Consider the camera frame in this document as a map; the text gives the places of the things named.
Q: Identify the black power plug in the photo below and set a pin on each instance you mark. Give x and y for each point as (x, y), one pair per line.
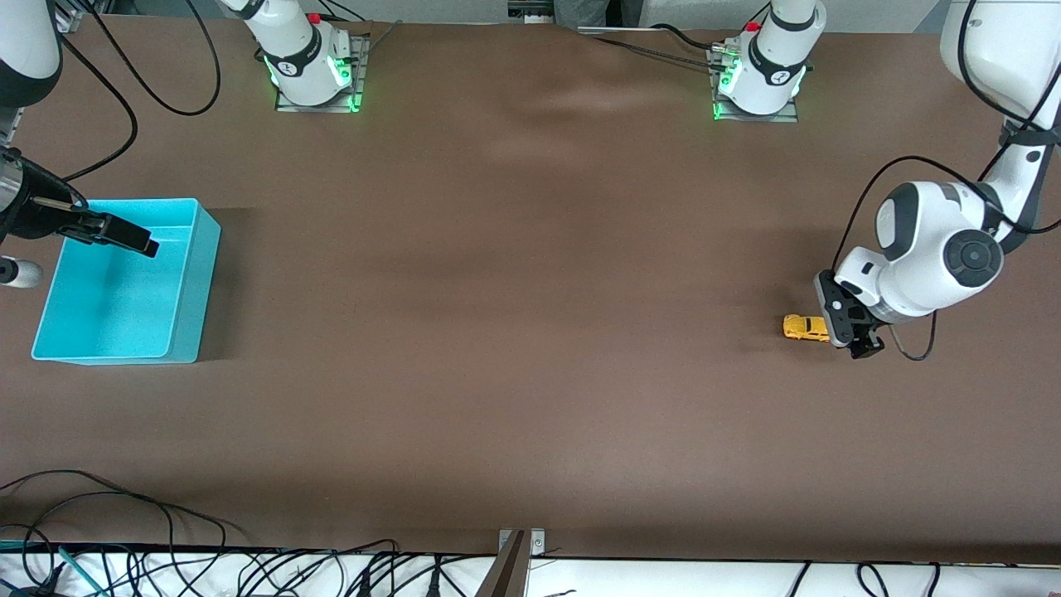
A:
(433, 584)
(362, 584)

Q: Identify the metal mounting bracket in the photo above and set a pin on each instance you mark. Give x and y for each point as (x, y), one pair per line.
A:
(537, 543)

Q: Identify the yellow beetle toy car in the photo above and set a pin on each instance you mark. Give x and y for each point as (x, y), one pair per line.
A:
(804, 328)

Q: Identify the grey metal bar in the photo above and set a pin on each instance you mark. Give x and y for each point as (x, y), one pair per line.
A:
(507, 576)

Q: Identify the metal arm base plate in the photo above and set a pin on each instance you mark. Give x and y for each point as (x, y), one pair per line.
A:
(787, 118)
(361, 58)

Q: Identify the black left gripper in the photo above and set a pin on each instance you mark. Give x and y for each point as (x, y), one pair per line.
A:
(868, 342)

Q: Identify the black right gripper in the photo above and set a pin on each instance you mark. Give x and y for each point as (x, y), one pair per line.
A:
(33, 217)

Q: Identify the person legs dark trousers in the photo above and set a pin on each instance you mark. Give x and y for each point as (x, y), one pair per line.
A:
(584, 12)

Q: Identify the turquoise plastic bin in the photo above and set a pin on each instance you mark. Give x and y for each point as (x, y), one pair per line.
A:
(116, 307)

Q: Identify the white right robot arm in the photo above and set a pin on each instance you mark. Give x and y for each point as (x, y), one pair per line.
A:
(302, 58)

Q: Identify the aluminium corner bracket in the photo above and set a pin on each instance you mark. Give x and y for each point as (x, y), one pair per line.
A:
(68, 18)

